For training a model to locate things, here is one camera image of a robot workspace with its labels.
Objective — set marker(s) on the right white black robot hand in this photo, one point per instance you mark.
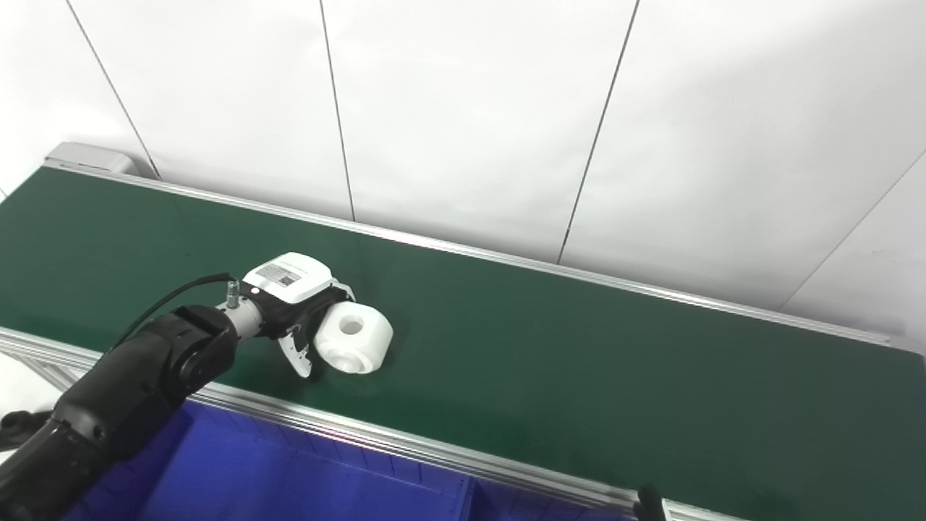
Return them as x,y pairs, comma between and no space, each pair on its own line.
650,506

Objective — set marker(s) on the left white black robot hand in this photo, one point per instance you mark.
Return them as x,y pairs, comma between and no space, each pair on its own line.
289,278

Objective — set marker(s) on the blue plastic bin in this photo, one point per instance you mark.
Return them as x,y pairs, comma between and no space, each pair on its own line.
535,510
289,477

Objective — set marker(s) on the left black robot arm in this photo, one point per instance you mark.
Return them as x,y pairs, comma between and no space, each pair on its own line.
145,369

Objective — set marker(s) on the white cylindrical plastic part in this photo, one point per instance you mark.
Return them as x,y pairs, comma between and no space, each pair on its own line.
362,347

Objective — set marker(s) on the green conveyor belt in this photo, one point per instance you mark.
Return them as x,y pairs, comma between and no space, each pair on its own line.
579,362
362,434

